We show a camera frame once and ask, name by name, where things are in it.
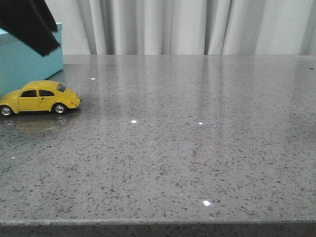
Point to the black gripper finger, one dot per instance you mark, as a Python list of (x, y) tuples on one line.
[(30, 21)]

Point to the yellow toy beetle car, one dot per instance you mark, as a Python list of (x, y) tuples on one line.
[(39, 96)]

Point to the light blue box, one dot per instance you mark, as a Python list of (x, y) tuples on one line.
[(20, 64)]

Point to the white curtain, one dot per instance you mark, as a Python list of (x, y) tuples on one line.
[(187, 27)]

